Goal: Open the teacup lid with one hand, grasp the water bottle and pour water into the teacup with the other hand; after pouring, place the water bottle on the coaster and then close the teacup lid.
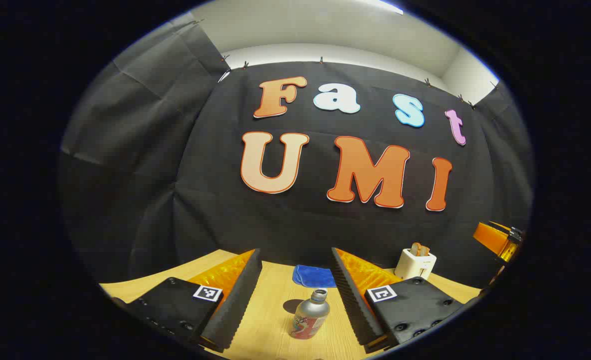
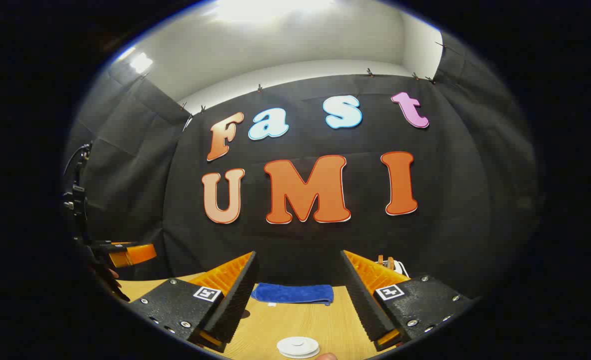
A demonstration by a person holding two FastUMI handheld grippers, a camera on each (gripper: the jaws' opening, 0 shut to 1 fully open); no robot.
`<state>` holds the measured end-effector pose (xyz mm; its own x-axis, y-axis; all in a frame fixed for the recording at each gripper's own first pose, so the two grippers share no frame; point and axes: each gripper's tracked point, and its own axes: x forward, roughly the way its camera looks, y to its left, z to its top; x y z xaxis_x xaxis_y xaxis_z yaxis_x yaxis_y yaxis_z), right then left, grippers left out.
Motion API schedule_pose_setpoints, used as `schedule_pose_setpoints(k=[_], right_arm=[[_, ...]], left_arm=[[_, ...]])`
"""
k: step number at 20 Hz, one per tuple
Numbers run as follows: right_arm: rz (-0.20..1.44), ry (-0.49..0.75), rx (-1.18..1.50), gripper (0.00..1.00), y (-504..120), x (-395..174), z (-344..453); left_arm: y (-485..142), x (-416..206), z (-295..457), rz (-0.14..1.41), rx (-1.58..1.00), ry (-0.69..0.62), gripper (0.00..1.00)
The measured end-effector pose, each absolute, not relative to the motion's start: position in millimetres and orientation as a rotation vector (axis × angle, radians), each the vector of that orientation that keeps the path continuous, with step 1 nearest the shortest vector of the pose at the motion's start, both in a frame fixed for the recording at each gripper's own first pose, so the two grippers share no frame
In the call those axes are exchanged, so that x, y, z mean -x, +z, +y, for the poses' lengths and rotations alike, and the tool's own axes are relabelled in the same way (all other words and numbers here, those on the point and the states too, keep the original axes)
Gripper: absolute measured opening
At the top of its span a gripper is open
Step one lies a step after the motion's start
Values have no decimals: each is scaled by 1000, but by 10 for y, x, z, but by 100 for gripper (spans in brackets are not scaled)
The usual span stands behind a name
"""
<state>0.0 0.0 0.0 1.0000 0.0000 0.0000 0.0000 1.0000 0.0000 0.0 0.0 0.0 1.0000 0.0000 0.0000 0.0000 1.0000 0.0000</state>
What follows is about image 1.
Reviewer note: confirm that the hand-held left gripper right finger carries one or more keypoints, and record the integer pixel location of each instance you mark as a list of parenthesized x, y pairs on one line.
[(355, 310)]

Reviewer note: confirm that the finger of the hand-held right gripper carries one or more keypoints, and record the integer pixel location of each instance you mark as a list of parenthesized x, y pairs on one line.
[(490, 237)]

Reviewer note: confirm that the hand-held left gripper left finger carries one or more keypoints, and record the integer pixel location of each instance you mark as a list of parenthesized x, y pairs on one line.
[(235, 310)]

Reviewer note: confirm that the silver water bottle red label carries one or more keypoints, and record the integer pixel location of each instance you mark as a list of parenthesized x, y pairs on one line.
[(309, 315)]

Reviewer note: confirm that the blue folded towel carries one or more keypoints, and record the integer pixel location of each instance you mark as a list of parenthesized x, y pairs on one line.
[(313, 276)]

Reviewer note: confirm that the toast slice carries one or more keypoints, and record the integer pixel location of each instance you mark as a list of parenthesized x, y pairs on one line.
[(425, 250), (415, 249)]

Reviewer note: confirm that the white toaster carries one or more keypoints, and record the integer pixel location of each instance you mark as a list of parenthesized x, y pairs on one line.
[(415, 265)]

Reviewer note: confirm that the black backdrop cloth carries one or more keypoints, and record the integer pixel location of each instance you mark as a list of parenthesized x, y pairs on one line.
[(300, 225)]

